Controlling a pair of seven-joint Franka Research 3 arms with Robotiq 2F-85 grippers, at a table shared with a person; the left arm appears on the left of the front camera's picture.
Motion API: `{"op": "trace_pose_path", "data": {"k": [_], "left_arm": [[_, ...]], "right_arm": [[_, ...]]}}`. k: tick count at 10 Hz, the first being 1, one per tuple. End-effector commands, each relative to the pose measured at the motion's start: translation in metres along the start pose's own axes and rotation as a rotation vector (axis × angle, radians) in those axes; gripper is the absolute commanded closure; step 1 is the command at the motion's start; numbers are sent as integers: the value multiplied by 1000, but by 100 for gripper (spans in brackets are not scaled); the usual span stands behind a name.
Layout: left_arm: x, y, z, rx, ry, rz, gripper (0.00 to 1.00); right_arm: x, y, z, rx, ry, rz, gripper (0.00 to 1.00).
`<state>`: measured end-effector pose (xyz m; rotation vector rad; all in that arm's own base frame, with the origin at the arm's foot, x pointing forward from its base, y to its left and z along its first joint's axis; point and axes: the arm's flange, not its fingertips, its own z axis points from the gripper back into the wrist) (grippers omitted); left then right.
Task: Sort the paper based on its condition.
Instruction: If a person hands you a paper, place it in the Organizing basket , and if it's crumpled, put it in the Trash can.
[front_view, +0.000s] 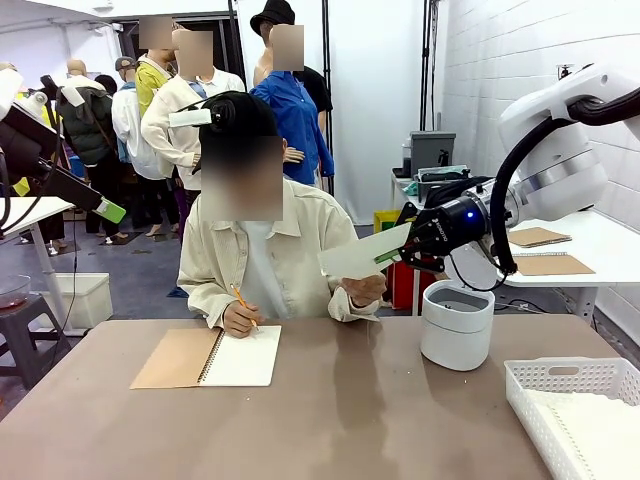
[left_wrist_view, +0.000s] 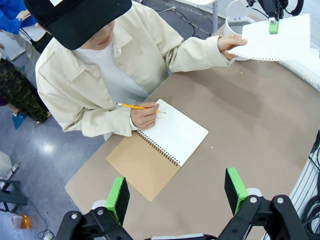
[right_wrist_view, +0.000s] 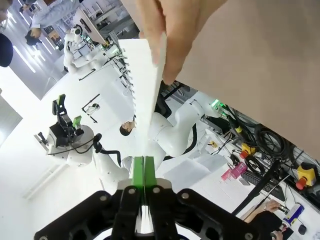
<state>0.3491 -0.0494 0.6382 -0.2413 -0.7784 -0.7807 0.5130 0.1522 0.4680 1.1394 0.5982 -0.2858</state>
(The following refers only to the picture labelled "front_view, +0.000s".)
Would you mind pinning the white desktop trash bin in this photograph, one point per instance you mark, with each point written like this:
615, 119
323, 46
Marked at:
455, 335

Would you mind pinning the grey box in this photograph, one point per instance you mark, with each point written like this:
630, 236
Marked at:
432, 150

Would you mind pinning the white desk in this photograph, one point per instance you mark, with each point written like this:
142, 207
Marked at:
25, 207

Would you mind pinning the white floor storage bin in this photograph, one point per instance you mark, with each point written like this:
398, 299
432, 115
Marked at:
92, 300

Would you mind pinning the black baseball cap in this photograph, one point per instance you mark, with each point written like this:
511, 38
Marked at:
240, 120

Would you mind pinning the person's right forearm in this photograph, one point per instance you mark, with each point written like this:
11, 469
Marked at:
205, 302

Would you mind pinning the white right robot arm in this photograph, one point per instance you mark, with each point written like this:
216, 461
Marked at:
565, 165

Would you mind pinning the black bucket hat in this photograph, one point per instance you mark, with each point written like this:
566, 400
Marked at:
272, 15

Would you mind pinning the mannequin in blue shirt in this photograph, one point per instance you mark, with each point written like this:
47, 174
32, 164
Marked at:
300, 120

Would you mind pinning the white perforated plastic basket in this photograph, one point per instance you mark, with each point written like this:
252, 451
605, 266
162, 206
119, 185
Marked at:
530, 415

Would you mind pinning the white head-mounted camera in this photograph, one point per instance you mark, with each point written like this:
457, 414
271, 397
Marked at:
190, 117

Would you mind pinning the person in cream shirt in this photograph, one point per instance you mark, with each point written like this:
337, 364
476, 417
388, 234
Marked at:
270, 260

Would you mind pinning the mannequin in yellow-green shirt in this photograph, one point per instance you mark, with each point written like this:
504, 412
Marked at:
150, 85

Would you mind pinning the white paper stack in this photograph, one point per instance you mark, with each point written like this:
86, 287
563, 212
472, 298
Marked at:
590, 430

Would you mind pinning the grey plastic stool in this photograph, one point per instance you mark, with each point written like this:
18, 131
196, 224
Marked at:
25, 320

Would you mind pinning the small brown notebook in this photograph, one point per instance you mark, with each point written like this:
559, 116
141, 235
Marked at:
537, 236

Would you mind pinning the right gripper finger with green tip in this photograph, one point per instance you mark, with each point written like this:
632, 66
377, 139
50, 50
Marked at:
420, 257
407, 214

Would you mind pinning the white rounded side table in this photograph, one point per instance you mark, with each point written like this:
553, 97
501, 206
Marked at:
600, 240

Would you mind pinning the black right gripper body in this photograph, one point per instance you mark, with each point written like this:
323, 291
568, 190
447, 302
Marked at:
450, 225

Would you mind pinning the black slim tripod stand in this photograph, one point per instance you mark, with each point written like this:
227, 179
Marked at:
565, 71

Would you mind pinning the green yellow shopping bag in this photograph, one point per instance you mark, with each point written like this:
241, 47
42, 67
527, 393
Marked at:
387, 220

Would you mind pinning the black light stand pole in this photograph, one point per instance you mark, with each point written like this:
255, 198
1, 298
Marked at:
327, 50
427, 60

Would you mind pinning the clear glass bowl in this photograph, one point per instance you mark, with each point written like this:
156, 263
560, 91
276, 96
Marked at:
14, 290

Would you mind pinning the person's left forearm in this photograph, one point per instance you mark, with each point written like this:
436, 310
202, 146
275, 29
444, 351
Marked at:
345, 307

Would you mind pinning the spiral notebook brown cover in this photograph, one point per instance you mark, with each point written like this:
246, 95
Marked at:
245, 357

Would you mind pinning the mannequin with cap white shirt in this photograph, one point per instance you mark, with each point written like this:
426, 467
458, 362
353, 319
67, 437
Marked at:
130, 135

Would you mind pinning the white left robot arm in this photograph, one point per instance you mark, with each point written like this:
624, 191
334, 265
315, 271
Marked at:
9, 92

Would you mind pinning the grey tray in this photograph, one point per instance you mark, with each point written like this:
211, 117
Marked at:
442, 175

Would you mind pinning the white paper sheet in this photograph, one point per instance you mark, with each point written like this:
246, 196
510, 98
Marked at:
350, 257

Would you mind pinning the person's right hand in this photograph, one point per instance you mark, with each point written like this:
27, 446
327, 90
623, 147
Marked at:
242, 320

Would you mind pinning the mannequin in cream jacket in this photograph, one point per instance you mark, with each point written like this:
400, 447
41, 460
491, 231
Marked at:
170, 130

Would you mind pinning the person's left hand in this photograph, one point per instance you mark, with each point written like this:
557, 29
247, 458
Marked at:
367, 290

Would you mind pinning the mannequin in black shirt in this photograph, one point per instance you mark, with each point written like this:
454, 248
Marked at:
318, 90

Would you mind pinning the mannequin in dark jacket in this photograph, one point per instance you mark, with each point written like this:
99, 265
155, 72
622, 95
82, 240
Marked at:
85, 135

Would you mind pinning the white narrow table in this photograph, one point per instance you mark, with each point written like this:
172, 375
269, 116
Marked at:
402, 187

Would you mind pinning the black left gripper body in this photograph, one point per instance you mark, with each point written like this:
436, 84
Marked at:
25, 142

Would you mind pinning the red shopping bag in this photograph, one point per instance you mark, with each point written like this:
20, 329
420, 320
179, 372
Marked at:
405, 285

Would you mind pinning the teal cloth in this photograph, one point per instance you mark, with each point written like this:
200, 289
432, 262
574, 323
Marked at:
411, 188

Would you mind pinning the yellow pencil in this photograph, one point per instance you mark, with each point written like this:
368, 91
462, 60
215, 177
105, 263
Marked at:
240, 297

